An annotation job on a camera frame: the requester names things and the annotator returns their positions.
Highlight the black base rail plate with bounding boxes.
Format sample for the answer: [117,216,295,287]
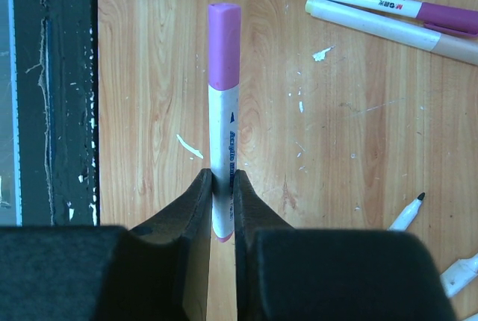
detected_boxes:
[13,0,100,226]

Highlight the pink cap marker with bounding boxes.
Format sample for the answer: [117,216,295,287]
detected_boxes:
[208,2,241,242]
[440,254,477,298]

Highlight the black cap marker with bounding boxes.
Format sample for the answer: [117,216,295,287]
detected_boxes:
[388,192,426,231]

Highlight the green cap marker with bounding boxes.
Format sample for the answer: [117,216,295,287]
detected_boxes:
[462,314,478,321]

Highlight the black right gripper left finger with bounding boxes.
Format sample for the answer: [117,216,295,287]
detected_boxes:
[1,169,212,320]

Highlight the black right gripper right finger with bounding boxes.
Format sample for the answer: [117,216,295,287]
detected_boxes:
[234,170,456,320]

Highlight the beige cap marker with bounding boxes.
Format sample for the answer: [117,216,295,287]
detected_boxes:
[305,0,477,65]

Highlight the aluminium frame rails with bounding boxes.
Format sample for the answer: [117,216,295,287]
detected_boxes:
[1,0,22,226]

